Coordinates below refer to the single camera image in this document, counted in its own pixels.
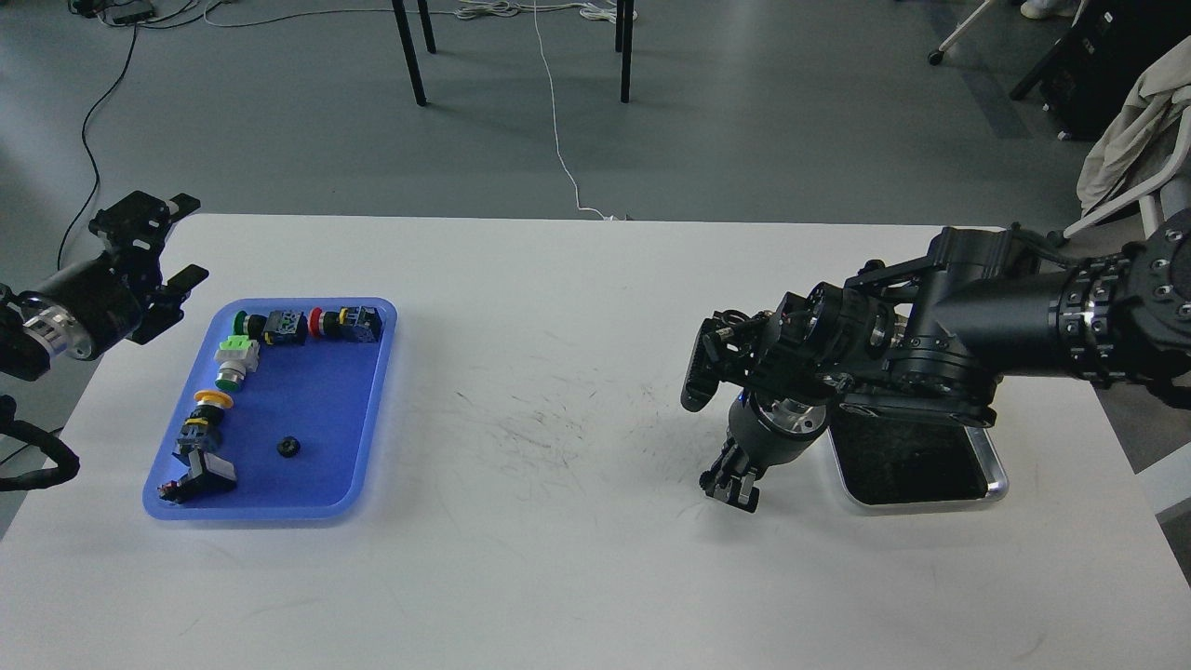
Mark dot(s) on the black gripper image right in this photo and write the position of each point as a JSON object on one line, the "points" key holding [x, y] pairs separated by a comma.
{"points": [[768, 431]]}

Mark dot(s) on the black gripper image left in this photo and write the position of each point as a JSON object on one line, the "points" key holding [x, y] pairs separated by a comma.
{"points": [[87, 308]]}

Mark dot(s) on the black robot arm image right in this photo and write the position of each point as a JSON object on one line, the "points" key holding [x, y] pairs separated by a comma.
{"points": [[925, 342]]}

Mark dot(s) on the silver metal tray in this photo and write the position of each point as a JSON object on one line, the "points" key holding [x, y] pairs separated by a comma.
{"points": [[889, 467]]}

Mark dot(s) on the blue plastic tray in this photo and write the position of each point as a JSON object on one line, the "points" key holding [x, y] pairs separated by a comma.
{"points": [[325, 393]]}

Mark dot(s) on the white green push button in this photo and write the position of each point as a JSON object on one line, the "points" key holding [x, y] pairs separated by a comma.
{"points": [[237, 357]]}

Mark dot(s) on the red emergency stop button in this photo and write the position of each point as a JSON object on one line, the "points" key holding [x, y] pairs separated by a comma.
{"points": [[357, 324]]}

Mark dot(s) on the black power strip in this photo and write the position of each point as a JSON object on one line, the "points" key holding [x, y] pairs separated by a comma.
{"points": [[127, 13]]}

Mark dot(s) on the black table leg left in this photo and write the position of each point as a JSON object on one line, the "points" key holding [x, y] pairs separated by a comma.
{"points": [[400, 12]]}

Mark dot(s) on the black table leg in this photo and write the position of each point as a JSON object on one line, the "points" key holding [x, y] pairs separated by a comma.
{"points": [[624, 16], [400, 12]]}

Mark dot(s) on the black table leg right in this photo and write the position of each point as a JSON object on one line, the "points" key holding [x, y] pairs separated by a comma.
{"points": [[624, 16]]}

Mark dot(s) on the black cabinet at right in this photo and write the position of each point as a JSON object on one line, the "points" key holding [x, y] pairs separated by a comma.
{"points": [[1086, 76]]}

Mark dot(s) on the white sneaker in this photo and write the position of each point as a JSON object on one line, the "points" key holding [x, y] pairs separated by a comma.
{"points": [[1049, 9]]}

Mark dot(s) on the beige cloth on chair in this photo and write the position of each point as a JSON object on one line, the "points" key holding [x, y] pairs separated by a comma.
{"points": [[1127, 149]]}

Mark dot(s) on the green push button switch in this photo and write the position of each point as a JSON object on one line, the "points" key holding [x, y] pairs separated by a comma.
{"points": [[278, 328]]}

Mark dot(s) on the yellow push button switch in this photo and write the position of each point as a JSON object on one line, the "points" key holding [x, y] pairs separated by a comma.
{"points": [[202, 428]]}

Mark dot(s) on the black white switch module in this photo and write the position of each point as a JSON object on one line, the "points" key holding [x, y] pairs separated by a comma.
{"points": [[207, 473]]}

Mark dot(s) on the white chair frame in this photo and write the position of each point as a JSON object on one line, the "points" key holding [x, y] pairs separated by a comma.
{"points": [[1144, 192]]}

